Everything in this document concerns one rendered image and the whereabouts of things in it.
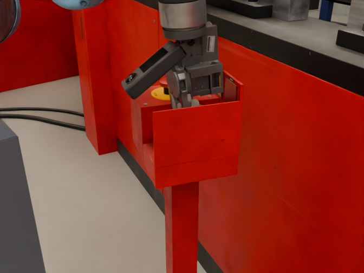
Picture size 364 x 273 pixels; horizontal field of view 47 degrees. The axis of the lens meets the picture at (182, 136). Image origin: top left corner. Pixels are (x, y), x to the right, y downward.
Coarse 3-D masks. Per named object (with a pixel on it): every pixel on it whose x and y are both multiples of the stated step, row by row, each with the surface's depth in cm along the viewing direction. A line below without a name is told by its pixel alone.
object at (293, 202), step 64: (128, 0) 158; (128, 64) 173; (256, 64) 93; (128, 128) 193; (256, 128) 98; (320, 128) 78; (256, 192) 104; (320, 192) 82; (256, 256) 110; (320, 256) 86
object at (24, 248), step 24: (0, 120) 73; (0, 144) 66; (0, 168) 68; (24, 168) 70; (0, 192) 69; (24, 192) 72; (0, 216) 71; (24, 216) 74; (0, 240) 72; (24, 240) 75; (0, 264) 74; (24, 264) 77
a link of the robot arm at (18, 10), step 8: (0, 0) 70; (8, 0) 73; (16, 0) 76; (0, 8) 71; (8, 8) 73; (16, 8) 76; (0, 16) 71; (8, 16) 74; (16, 16) 76; (0, 24) 72; (8, 24) 74; (16, 24) 77; (0, 32) 73; (8, 32) 76; (0, 40) 75
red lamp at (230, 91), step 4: (228, 80) 74; (228, 84) 74; (232, 84) 73; (228, 88) 75; (232, 88) 73; (228, 92) 75; (232, 92) 73; (228, 96) 75; (232, 96) 73; (228, 100) 75; (232, 100) 74
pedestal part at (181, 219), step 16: (176, 192) 84; (192, 192) 86; (176, 208) 86; (192, 208) 88; (176, 224) 88; (192, 224) 90; (176, 240) 90; (192, 240) 92; (176, 256) 92; (192, 256) 94; (176, 272) 95; (192, 272) 96
